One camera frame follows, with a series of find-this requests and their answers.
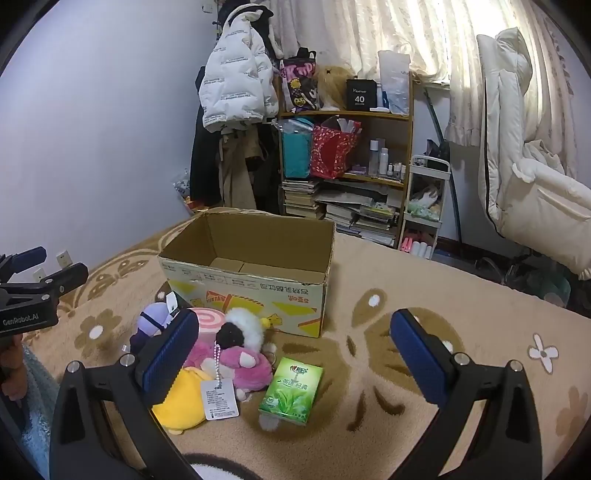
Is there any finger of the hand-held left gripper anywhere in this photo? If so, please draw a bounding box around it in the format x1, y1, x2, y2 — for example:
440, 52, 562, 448
0, 247, 48, 283
33, 262, 89, 302

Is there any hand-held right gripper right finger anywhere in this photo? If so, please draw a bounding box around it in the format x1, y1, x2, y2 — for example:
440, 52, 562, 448
390, 309, 543, 480

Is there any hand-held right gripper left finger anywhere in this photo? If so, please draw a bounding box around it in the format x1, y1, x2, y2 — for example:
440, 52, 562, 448
49, 308, 200, 480

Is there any purple plush doll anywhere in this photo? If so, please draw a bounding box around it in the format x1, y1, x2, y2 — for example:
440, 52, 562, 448
129, 293, 185, 356

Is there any yellow plush toy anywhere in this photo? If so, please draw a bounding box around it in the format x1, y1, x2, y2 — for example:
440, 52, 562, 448
151, 367, 215, 435

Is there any pink swirl plush cushion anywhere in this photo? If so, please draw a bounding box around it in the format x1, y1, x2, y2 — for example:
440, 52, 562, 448
193, 308, 228, 344

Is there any printed cardboard box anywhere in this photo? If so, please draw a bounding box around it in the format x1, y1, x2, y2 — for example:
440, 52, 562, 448
158, 210, 336, 339

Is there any person's left forearm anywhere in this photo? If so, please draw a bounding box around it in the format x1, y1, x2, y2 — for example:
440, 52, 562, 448
18, 344, 61, 478

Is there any white paper tag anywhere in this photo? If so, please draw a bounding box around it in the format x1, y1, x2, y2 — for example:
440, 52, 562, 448
202, 379, 239, 421

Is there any beige printed blanket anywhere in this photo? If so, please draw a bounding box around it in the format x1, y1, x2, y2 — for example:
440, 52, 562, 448
23, 208, 591, 480

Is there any pink plush toy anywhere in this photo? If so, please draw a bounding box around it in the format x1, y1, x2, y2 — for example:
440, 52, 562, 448
182, 342, 274, 400

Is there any white and black plush sheep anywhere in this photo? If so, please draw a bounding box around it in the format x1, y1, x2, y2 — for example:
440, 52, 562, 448
215, 307, 282, 356

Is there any row of pink white bottles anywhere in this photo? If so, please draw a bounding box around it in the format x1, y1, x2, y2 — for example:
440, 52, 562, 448
401, 235, 435, 259

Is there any green tissue packet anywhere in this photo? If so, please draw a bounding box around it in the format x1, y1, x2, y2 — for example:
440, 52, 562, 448
257, 357, 325, 425

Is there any small patterned bag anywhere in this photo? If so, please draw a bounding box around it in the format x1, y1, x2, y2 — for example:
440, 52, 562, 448
173, 168, 192, 204

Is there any calico plush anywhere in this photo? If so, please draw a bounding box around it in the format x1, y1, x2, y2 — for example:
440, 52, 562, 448
409, 185, 441, 217

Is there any pile of books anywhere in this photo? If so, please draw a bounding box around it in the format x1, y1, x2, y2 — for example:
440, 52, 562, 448
281, 179, 403, 246

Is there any black coat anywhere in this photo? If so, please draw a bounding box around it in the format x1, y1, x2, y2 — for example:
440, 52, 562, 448
190, 67, 223, 206

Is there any white storage cart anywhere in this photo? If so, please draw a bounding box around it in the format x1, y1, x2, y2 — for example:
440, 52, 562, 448
398, 154, 451, 259

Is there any beige coat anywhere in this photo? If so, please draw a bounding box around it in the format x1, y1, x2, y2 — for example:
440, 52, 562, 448
217, 129, 265, 210

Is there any row of cosmetic bottles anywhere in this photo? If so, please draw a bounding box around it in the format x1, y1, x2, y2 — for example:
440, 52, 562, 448
368, 137, 407, 181

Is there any red gift bag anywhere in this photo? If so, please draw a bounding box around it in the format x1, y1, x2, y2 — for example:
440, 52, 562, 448
310, 117, 361, 180

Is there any teal bag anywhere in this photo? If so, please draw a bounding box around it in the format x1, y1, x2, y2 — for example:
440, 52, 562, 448
277, 117, 315, 180

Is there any wooden bookshelf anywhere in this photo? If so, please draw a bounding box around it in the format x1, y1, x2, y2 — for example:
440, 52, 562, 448
276, 69, 414, 247

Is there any white puffer jacket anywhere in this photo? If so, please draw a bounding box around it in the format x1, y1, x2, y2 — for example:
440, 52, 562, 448
198, 4, 279, 134

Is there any black box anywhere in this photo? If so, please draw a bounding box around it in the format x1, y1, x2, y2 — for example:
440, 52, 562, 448
346, 79, 377, 112

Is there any white plastic bag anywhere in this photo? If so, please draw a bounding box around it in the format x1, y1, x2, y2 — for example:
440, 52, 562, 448
378, 50, 411, 115

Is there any blonde wig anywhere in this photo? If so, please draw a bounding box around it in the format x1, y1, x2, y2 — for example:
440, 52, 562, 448
318, 65, 356, 110

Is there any pink and black printed bag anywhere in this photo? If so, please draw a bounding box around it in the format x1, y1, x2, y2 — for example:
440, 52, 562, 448
279, 47, 322, 112

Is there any cream curtain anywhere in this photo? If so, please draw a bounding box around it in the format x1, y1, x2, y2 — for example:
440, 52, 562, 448
270, 0, 578, 148

